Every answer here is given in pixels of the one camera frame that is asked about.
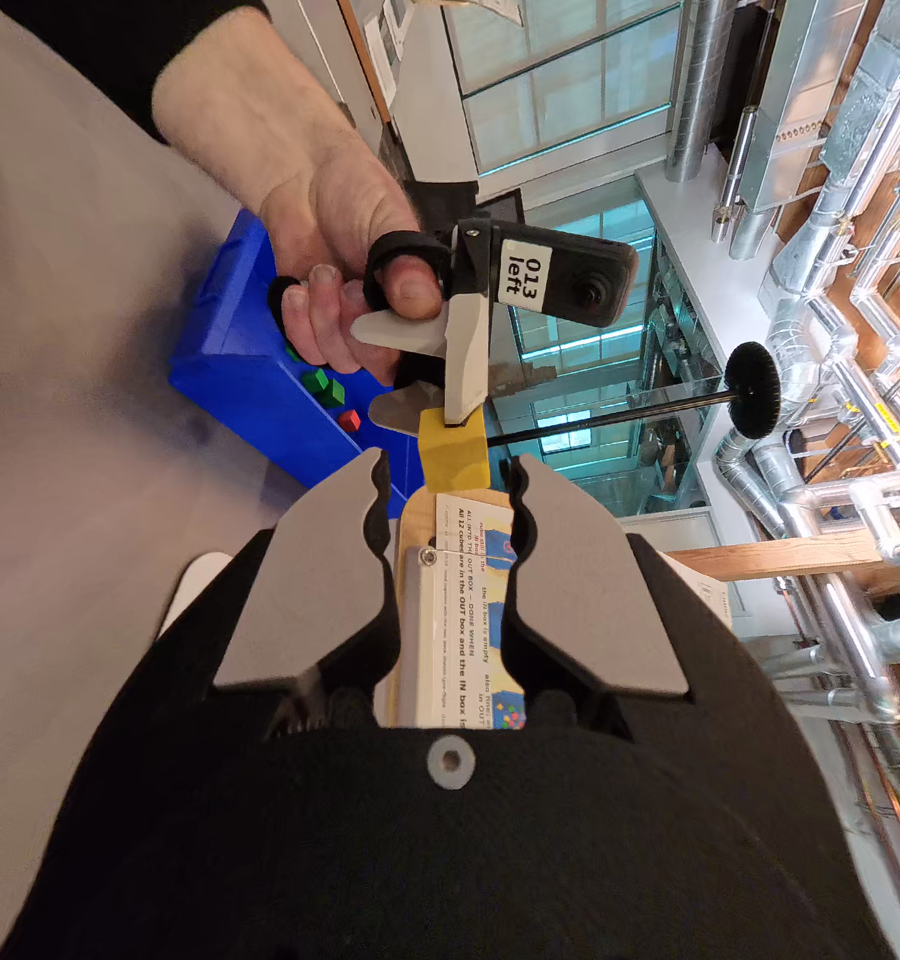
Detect blue plastic bin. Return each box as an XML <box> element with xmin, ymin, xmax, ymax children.
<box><xmin>168</xmin><ymin>208</ymin><xmax>421</xmax><ymax>519</ymax></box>

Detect person's left hand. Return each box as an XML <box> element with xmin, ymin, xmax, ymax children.
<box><xmin>258</xmin><ymin>150</ymin><xmax>451</xmax><ymax>387</ymax></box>

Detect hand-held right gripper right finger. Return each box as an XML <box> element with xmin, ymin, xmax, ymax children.
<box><xmin>497</xmin><ymin>452</ymin><xmax>692</xmax><ymax>699</ymax></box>

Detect person's left forearm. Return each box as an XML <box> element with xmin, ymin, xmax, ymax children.
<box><xmin>0</xmin><ymin>0</ymin><xmax>391</xmax><ymax>219</ymax></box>

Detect black floor lamp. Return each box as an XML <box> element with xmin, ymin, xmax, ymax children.
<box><xmin>487</xmin><ymin>341</ymin><xmax>782</xmax><ymax>451</ymax></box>

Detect rectangular silver air duct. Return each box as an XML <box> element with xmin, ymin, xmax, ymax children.
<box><xmin>727</xmin><ymin>0</ymin><xmax>882</xmax><ymax>260</ymax></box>

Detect round silver air duct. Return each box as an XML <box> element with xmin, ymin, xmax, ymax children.
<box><xmin>663</xmin><ymin>0</ymin><xmax>737</xmax><ymax>183</ymax></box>

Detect instruction sign in acrylic holder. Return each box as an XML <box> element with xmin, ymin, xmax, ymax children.
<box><xmin>375</xmin><ymin>487</ymin><xmax>529</xmax><ymax>732</ymax></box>

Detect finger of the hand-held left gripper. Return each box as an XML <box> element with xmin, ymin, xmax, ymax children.
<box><xmin>351</xmin><ymin>292</ymin><xmax>490</xmax><ymax>427</ymax></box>
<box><xmin>369</xmin><ymin>381</ymin><xmax>441</xmax><ymax>435</ymax></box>

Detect yellow wooden cube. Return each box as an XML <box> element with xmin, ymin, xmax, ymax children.
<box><xmin>417</xmin><ymin>407</ymin><xmax>490</xmax><ymax>494</ymax></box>

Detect wooden ceiling beam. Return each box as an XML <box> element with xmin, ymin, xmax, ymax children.
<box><xmin>667</xmin><ymin>534</ymin><xmax>900</xmax><ymax>594</ymax></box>

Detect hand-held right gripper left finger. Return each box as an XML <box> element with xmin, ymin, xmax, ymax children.
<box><xmin>211</xmin><ymin>447</ymin><xmax>403</xmax><ymax>690</ymax></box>

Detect bundle of silver pipes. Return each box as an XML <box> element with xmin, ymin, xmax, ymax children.
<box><xmin>712</xmin><ymin>217</ymin><xmax>900</xmax><ymax>819</ymax></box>

